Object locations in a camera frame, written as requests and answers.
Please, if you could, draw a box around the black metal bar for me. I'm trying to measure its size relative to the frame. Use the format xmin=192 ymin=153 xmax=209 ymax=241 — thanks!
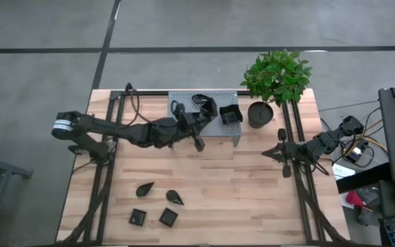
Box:
xmin=336 ymin=162 xmax=392 ymax=195

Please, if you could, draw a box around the red object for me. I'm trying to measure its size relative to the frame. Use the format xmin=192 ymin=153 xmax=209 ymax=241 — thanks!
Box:
xmin=345 ymin=190 xmax=366 ymax=209

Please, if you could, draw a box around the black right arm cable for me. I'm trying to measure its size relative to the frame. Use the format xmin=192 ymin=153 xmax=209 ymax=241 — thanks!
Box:
xmin=300 ymin=159 xmax=331 ymax=176

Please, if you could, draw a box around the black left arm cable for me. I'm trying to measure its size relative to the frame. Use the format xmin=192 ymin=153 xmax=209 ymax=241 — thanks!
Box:
xmin=128 ymin=88 xmax=157 ymax=124

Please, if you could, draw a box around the grey metal stand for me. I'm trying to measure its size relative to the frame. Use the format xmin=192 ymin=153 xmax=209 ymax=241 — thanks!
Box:
xmin=0 ymin=136 xmax=34 ymax=247

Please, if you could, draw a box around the yellow floor cable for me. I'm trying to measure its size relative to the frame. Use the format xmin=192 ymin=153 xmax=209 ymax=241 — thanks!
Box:
xmin=342 ymin=134 xmax=389 ymax=156

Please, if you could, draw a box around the grey perforated metal shelf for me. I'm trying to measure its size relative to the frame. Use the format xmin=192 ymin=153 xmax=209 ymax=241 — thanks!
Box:
xmin=167 ymin=90 xmax=243 ymax=148

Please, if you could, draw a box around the white paper sheet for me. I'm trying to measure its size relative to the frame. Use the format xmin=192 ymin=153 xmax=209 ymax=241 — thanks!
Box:
xmin=332 ymin=163 xmax=356 ymax=181

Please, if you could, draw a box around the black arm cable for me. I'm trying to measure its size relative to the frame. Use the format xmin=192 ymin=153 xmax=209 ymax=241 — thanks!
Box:
xmin=300 ymin=159 xmax=331 ymax=176
xmin=128 ymin=88 xmax=157 ymax=124

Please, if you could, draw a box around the small electronics box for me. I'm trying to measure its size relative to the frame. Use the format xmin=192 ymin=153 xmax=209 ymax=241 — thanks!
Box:
xmin=344 ymin=146 xmax=368 ymax=165

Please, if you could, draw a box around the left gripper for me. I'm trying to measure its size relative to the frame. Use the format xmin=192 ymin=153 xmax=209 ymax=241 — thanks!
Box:
xmin=171 ymin=100 xmax=217 ymax=152

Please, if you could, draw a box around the potted green plant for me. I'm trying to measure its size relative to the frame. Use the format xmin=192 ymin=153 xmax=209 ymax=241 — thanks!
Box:
xmin=240 ymin=49 xmax=313 ymax=130

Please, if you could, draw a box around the black teardrop mini plate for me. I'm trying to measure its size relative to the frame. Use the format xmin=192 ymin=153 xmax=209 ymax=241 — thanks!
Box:
xmin=165 ymin=189 xmax=185 ymax=206
xmin=192 ymin=94 xmax=212 ymax=106
xmin=135 ymin=181 xmax=156 ymax=198

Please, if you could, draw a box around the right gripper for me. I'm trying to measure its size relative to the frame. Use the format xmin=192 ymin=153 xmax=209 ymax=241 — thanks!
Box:
xmin=261 ymin=128 xmax=303 ymax=179

